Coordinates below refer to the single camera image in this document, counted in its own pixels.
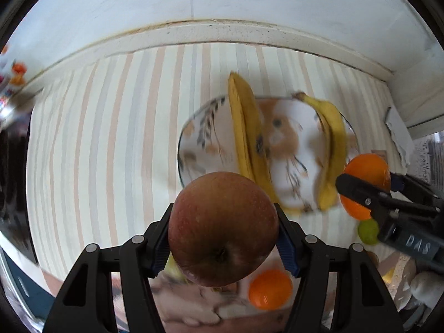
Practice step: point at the brownish red apple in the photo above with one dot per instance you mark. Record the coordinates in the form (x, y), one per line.
(222, 225)

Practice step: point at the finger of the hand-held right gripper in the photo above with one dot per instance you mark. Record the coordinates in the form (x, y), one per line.
(412, 187)
(360, 190)

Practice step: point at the yellow banana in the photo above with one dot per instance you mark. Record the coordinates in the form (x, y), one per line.
(331, 138)
(248, 125)

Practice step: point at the striped cat print mat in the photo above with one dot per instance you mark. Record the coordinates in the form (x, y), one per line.
(114, 145)

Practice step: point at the patterned glass door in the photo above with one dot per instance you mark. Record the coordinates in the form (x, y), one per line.
(430, 156)

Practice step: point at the torn white paper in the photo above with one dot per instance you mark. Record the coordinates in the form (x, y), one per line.
(399, 131)

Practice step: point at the large orange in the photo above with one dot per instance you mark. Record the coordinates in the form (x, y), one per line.
(367, 168)

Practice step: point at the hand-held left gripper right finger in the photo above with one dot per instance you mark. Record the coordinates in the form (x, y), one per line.
(288, 249)

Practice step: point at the small orange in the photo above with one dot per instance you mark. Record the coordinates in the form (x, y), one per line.
(270, 289)

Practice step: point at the colourful wall stickers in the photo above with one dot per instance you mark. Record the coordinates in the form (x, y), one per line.
(15, 76)

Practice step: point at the floral oval plate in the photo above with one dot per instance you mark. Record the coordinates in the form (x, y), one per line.
(215, 138)

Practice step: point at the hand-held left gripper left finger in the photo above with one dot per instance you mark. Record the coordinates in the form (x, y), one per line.
(161, 248)

